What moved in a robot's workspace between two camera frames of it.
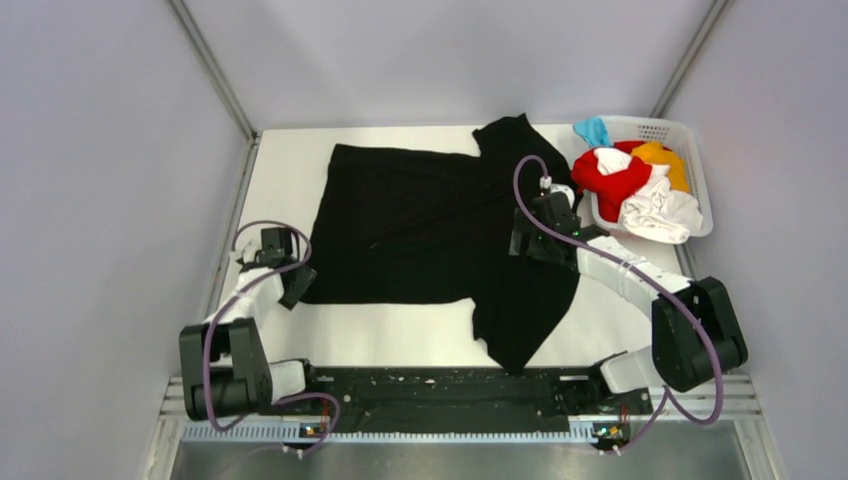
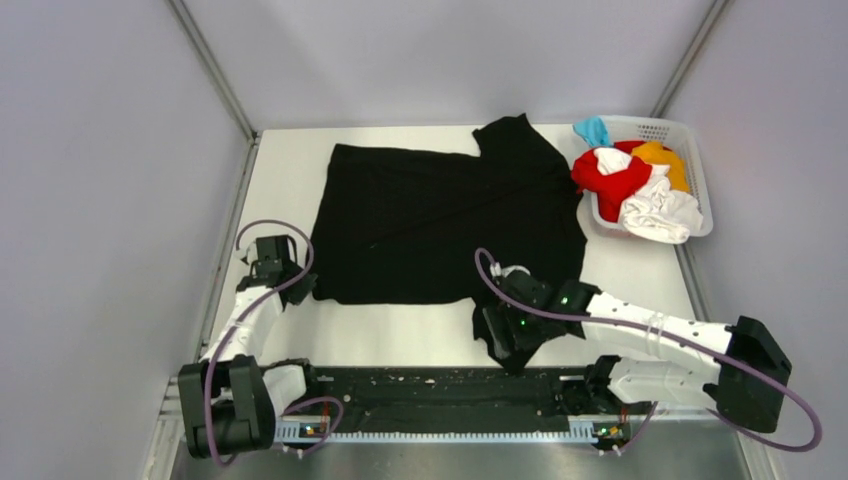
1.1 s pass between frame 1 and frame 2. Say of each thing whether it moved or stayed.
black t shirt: stayed
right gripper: moved
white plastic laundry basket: stayed
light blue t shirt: stayed
